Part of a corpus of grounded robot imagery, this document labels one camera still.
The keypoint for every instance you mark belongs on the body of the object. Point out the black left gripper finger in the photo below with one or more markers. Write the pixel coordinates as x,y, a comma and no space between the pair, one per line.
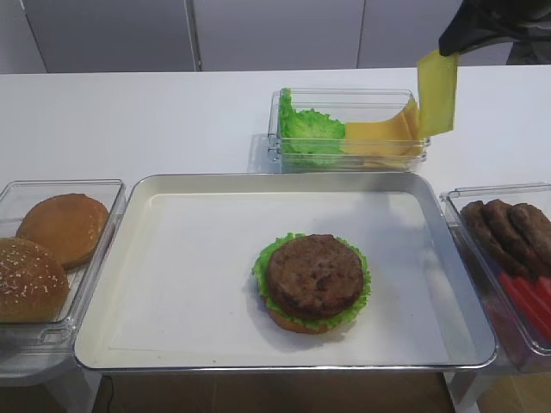
475,25

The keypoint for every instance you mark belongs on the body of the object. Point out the yellow cheese slice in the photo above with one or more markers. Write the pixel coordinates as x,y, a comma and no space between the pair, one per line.
437,85

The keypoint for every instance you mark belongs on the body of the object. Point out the yellow cheese slices in container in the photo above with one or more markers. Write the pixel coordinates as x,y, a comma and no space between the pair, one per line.
391,143

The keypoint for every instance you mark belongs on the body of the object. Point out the clear lettuce cheese container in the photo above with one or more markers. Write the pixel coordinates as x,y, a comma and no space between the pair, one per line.
345,105

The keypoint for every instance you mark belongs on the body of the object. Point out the middle brown meat patty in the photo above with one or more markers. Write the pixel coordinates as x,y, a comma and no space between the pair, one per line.
496,215

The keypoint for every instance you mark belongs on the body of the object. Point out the green lettuce in container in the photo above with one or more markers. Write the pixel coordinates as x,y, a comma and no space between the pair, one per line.
309,138

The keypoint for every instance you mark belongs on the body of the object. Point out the clear patty tomato container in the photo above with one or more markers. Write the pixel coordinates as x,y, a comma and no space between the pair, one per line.
527,349

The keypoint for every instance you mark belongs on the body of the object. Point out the right brown meat patty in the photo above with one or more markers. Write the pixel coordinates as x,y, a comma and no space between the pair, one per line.
534,226

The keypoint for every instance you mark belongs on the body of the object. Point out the left brown meat patty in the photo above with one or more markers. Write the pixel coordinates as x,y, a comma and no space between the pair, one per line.
480,231

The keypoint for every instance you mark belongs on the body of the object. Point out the middle red tomato slice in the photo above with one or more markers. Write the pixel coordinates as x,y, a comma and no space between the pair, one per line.
535,301

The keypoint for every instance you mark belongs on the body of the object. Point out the brown meat patty on burger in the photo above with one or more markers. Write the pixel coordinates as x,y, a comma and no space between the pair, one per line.
315,277

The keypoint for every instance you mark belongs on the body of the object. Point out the green lettuce leaf on burger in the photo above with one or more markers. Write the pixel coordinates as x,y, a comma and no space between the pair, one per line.
347,316

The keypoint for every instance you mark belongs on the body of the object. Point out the bottom bun on tray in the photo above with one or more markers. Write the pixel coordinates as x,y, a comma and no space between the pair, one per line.
293,326

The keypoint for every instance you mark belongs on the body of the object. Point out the metal baking tray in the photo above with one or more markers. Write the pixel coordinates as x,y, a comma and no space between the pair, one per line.
176,289

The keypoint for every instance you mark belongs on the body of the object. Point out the flat orange bun bottom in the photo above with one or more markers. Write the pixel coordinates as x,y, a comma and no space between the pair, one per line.
68,225

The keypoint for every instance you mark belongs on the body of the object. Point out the clear bun container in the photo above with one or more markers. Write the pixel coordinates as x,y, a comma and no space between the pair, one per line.
58,335

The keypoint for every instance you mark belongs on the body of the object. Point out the right sesame bun top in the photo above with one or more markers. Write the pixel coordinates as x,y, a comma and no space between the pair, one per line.
34,286

